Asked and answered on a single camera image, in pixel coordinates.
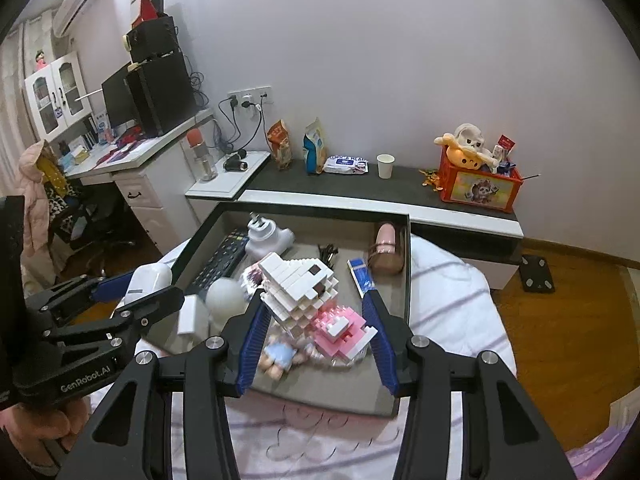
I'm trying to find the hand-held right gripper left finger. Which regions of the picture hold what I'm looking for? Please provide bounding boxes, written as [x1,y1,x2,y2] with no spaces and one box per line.
[57,302,272,480]

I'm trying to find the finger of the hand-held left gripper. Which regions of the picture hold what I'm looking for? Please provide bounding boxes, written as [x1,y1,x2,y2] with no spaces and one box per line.
[42,285,186,357]
[24,272,134,322]

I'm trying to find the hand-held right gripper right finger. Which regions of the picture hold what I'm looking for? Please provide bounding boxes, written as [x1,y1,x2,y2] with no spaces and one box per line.
[362,291,576,480]

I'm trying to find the white rounded case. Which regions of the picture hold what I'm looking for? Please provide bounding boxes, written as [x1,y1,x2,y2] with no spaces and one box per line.
[124,264,174,307]

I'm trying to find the small doll figure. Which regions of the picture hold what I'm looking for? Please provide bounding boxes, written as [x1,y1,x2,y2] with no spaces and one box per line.
[257,340,297,382]

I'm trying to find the pink building block model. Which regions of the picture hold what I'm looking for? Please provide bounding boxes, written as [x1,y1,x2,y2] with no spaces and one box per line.
[300,307,378,367]

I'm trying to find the white round night light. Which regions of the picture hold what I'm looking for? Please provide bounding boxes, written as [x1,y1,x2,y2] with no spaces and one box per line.
[206,277,249,322]

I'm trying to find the blue white tube box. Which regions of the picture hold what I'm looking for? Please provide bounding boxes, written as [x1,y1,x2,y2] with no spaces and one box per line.
[348,258,376,295]

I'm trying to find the white building block model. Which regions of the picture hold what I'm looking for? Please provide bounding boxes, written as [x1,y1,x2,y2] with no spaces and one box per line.
[258,252,337,337]

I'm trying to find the rose pink cylinder case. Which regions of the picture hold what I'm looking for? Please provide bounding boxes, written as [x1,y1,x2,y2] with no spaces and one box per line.
[368,222,406,276]

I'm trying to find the grey shallow storage box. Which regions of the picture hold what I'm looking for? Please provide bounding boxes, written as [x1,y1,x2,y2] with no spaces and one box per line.
[150,202,413,418]

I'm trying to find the person's left hand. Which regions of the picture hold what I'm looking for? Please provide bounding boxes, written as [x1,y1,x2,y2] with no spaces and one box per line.
[10,395,94,466]

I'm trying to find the small white box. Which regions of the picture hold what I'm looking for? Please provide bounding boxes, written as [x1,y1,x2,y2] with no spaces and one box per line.
[177,295,211,336]

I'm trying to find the black office chair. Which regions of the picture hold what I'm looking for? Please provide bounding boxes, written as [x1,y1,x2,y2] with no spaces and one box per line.
[47,180,136,281]

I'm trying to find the white bed quilt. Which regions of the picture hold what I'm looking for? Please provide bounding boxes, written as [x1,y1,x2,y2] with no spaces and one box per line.
[87,237,516,480]

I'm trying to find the black remote control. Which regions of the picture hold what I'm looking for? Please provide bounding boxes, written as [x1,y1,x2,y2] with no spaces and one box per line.
[187,230,249,293]

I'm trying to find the pink jacket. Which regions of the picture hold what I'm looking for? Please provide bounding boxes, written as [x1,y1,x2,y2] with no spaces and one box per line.
[19,141,61,251]

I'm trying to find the white plug adapter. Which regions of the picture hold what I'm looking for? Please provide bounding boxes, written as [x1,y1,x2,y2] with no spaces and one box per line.
[247,212,296,259]

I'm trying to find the white desk with drawers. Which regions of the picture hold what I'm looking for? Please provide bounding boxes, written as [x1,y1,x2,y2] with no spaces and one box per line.
[65,110,217,256]

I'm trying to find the white side table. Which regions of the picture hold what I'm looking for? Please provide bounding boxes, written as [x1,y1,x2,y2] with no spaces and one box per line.
[185,150,271,226]

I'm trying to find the clear bottle with red cap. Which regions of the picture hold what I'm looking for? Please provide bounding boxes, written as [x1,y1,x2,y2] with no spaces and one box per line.
[186,129,218,182]

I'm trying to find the dark-top low cabinet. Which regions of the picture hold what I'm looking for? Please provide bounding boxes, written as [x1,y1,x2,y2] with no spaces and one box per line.
[240,157,525,291]

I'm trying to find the black floor scale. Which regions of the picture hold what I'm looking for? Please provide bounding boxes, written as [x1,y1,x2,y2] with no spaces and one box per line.
[519,255,556,295]

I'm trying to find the orange toy crate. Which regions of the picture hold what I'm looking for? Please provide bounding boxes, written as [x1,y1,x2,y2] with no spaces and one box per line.
[439,147,523,213]

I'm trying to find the wet wipes pack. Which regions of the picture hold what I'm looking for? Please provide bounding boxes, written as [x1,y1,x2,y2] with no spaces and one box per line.
[324,155,370,176]

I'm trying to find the white curtain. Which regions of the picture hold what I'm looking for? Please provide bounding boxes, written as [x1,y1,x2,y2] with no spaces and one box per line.
[0,15,56,196]

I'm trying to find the orange snack bag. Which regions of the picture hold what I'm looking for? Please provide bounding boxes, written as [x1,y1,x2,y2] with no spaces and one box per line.
[266,120,293,171]

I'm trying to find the white glass-door cabinet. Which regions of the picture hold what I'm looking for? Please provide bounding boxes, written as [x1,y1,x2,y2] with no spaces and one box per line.
[24,51,94,136]

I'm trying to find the black monitor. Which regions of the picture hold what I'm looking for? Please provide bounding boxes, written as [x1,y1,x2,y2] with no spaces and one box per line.
[101,65,139,128]

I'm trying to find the blue white snack bag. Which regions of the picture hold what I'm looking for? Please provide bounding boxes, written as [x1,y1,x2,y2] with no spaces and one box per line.
[302,118,328,176]

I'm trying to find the yellow plush toy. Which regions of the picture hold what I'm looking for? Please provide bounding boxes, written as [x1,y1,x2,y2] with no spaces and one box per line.
[434,133,496,171]

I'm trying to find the black computer tower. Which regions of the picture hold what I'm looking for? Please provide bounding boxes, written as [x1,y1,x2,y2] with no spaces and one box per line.
[125,52,197,137]

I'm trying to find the white plush toy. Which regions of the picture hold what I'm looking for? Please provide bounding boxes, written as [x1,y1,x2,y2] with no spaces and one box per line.
[452,123,487,153]

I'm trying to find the red card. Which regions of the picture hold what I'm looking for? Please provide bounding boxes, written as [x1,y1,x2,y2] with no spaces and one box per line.
[495,135,518,166]

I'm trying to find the purple cloth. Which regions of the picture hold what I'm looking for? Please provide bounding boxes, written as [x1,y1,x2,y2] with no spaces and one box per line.
[570,425,636,480]

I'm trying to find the black speaker box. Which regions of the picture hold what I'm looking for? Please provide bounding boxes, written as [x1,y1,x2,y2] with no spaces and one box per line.
[126,15,179,61]

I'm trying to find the white air conditioner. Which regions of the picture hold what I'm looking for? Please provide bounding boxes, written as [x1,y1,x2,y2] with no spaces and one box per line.
[52,0,109,37]

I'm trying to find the red triangular paper item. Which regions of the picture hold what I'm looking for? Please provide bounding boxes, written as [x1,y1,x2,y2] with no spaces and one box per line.
[131,0,168,28]

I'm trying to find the black power cables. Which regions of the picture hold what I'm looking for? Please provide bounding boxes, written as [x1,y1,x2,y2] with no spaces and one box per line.
[216,97,266,153]

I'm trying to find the white wall power outlet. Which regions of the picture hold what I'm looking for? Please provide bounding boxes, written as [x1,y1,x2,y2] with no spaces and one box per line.
[228,86,273,109]

